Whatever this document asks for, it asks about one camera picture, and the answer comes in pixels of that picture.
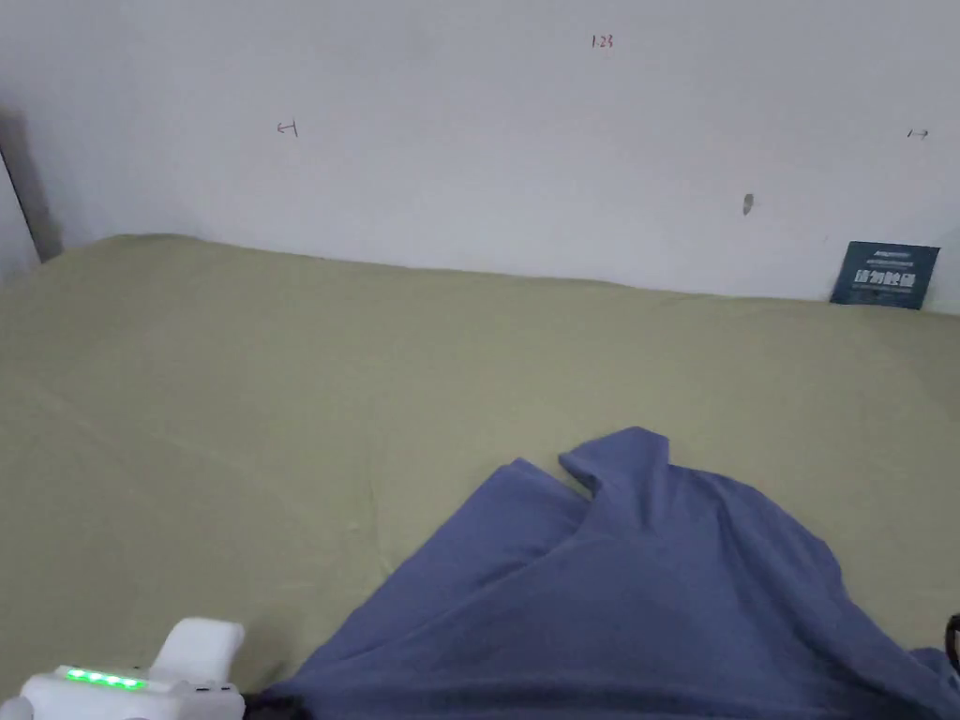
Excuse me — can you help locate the dark blue printed card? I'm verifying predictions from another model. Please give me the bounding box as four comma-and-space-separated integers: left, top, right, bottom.
829, 240, 941, 310

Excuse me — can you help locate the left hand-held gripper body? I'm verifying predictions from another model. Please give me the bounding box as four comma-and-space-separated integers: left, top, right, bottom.
17, 617, 308, 720

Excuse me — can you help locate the dark blue shirt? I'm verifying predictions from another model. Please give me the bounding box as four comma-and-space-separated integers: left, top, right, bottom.
258, 427, 960, 720

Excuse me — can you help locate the bed with pale green sheet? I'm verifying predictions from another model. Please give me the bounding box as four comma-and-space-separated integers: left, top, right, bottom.
0, 233, 960, 720

